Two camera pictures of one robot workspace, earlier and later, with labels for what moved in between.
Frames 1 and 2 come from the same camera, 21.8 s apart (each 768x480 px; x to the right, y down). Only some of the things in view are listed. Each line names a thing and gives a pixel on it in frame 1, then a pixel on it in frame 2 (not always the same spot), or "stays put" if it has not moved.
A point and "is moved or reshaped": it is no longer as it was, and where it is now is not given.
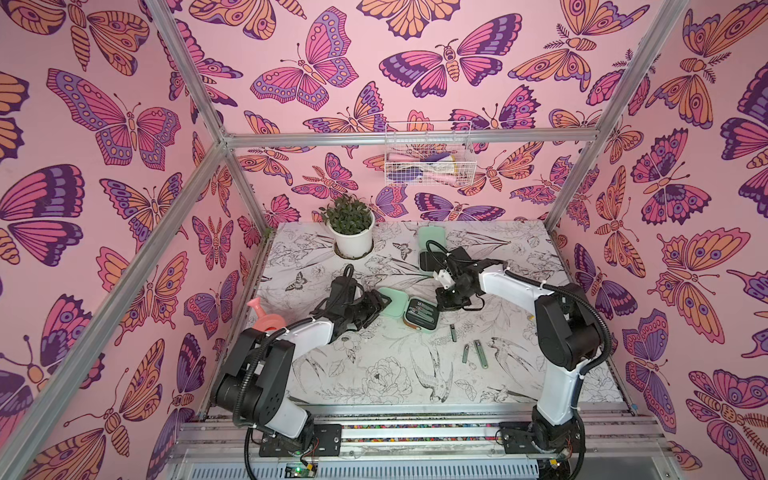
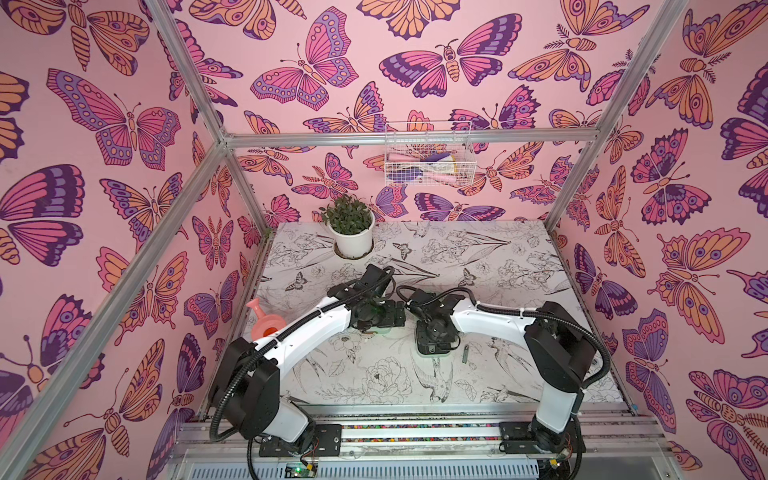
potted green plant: (351, 221) stays put
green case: (418, 313) is moved or reshaped
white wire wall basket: (434, 153) stays put
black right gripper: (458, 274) to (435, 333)
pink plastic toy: (266, 322) stays put
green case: (429, 233) to (444, 355)
